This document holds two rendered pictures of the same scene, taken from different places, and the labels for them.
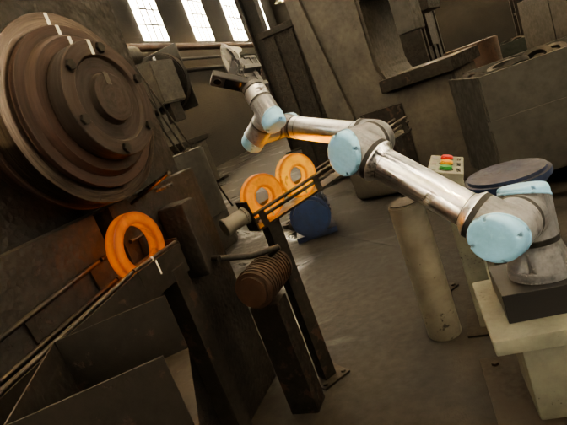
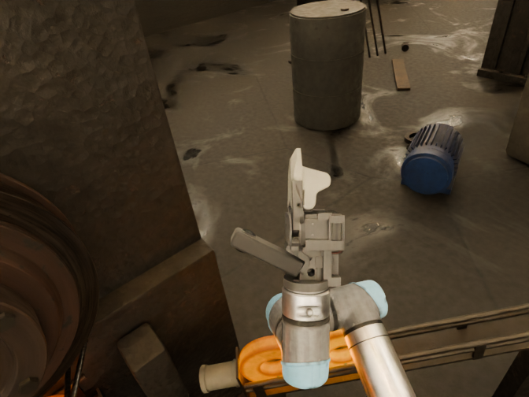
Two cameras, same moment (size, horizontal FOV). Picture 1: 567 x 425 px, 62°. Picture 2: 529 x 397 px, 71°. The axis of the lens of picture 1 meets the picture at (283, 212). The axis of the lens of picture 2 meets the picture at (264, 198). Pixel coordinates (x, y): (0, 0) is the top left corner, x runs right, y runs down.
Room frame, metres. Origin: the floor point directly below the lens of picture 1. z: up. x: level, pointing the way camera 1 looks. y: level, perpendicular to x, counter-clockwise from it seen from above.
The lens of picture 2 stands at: (1.20, -0.19, 1.50)
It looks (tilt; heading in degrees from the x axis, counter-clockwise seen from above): 38 degrees down; 30
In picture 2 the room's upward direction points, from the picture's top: 7 degrees counter-clockwise
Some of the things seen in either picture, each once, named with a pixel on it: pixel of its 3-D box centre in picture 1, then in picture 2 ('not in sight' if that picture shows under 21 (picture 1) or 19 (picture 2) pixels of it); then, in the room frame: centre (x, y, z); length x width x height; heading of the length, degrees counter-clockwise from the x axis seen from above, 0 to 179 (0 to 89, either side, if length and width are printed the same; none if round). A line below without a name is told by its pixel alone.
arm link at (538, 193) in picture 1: (526, 209); not in sight; (1.08, -0.55, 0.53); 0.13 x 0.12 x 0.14; 130
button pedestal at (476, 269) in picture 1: (468, 243); not in sight; (1.53, -0.56, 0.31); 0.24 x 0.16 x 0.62; 155
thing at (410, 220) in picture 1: (425, 269); not in sight; (1.56, -0.40, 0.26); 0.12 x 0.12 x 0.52
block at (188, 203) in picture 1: (189, 239); (154, 371); (1.45, 0.30, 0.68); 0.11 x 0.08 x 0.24; 65
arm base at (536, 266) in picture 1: (537, 253); not in sight; (1.08, -0.55, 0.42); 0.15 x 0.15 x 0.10
